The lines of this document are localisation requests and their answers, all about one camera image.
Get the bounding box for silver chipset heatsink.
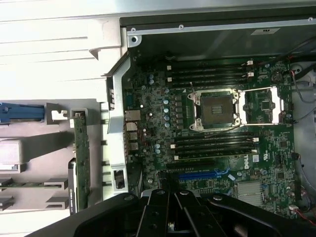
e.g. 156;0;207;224
236;182;264;204

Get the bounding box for grey parts rack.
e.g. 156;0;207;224
0;98;104;215

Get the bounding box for hard disk in blue carrier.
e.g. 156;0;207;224
0;102;46;124

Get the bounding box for green motherboard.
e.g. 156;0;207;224
122;57;304;219

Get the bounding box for open black PC case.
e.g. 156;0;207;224
100;6;316;237

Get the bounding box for black looped wire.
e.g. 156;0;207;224
286;38;316;61

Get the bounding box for green RAM stick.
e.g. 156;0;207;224
0;181;47;190

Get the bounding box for CPU socket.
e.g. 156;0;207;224
187;88;242;131

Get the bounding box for silver socket cover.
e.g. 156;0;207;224
237;86;285;127

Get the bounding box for blue expansion slot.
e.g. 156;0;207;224
178;167;232;181

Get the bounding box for thin metal locking lever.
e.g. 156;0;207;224
189;80;199;101

